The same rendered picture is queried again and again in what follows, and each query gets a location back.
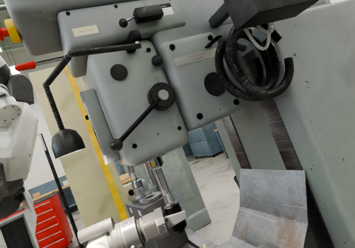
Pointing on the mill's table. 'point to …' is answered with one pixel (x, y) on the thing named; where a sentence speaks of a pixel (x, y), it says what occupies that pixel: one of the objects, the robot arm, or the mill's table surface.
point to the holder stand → (153, 203)
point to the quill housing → (135, 103)
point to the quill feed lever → (163, 102)
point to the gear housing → (111, 27)
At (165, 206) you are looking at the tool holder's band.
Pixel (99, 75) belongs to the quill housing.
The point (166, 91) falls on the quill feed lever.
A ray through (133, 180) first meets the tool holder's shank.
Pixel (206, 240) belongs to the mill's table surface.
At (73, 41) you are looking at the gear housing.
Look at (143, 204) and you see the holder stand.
